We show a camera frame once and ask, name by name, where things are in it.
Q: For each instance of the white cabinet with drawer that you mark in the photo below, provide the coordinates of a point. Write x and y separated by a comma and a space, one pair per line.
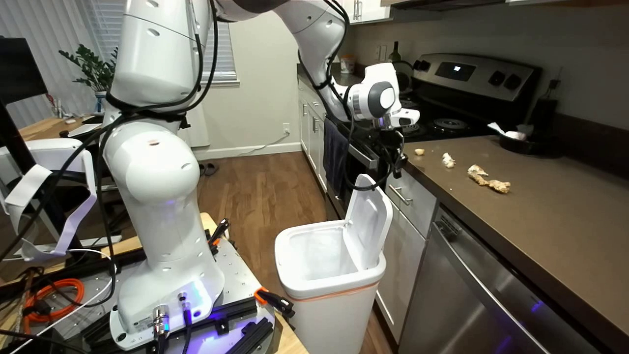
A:
406, 248

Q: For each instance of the dark blue dish towel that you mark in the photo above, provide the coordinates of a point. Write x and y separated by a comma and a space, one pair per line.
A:
335, 158

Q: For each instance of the small black clamp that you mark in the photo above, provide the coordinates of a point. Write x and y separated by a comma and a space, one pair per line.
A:
219, 234

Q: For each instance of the tiny beige food scrap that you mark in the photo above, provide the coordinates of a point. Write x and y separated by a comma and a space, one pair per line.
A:
419, 152

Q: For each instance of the black monitor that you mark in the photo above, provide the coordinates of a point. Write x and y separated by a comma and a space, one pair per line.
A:
20, 69

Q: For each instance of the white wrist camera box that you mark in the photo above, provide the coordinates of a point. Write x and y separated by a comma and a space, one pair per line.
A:
408, 118

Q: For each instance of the green potted plant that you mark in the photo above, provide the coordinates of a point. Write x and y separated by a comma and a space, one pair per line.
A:
95, 69

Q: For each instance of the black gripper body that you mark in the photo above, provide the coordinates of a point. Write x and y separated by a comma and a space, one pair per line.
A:
390, 140

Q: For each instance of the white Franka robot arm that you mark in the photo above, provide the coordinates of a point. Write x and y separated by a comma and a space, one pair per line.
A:
158, 170

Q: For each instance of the black stainless steel stove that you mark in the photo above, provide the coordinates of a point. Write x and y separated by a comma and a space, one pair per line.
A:
459, 85

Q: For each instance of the black clamp bar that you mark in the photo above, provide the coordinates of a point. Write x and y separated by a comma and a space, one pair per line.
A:
252, 335
237, 309

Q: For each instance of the white wall cabinets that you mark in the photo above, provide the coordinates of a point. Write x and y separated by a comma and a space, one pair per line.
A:
366, 10

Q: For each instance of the white trash can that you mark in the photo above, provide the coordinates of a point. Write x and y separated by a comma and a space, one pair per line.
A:
327, 295

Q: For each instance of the medium beige food scrap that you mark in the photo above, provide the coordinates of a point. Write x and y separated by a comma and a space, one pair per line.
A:
449, 160

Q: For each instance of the long white kitchen cabinet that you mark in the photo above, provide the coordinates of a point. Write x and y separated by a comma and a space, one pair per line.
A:
313, 130

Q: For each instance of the stainless steel dishwasher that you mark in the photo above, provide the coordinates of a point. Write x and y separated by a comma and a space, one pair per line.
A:
472, 301

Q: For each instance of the white trash can lid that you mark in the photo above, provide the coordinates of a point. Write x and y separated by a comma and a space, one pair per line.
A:
370, 219

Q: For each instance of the large beige food scrap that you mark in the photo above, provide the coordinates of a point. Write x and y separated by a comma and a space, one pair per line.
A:
488, 179

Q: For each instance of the white crumpled paper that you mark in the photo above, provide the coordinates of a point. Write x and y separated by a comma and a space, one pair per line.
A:
508, 132

